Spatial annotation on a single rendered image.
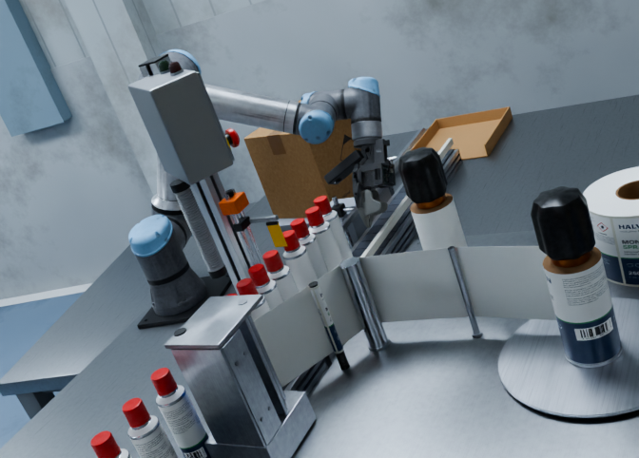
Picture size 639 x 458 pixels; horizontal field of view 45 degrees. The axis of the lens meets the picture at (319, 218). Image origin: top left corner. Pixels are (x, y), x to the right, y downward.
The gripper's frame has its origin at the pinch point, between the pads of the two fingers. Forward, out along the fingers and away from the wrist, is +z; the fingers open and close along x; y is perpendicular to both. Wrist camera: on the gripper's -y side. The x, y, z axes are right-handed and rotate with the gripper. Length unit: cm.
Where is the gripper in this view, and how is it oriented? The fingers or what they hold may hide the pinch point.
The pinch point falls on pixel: (365, 222)
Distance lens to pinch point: 192.0
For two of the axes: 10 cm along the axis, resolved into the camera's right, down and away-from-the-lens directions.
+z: 0.7, 10.0, -0.6
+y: 8.5, -0.9, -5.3
